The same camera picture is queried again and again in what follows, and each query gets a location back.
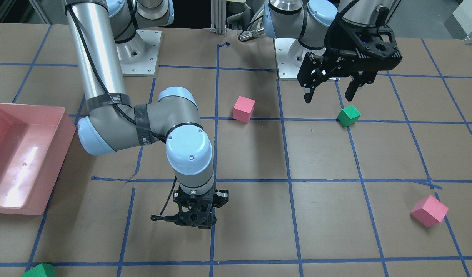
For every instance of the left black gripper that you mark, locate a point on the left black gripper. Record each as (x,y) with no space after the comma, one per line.
(342,56)

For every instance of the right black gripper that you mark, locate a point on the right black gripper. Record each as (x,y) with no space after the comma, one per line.
(221,196)

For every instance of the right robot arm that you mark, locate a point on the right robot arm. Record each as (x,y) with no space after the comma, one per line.
(106,34)

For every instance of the pink cube near left arm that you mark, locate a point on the pink cube near left arm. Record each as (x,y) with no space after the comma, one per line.
(429,211)

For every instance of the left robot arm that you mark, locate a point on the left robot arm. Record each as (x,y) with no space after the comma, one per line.
(309,21)

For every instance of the green cube front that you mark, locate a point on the green cube front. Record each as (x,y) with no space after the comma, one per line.
(348,116)

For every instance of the pink cube centre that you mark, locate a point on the pink cube centre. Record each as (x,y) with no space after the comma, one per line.
(243,109)

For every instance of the green cube near bin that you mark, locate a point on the green cube near bin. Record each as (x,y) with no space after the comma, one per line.
(41,270)

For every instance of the pink plastic bin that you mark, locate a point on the pink plastic bin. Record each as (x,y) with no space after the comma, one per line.
(34,140)

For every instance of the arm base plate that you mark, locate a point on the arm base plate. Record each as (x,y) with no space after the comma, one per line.
(289,54)
(138,57)

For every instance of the aluminium frame post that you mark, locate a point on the aluminium frame post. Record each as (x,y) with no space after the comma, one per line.
(218,17)

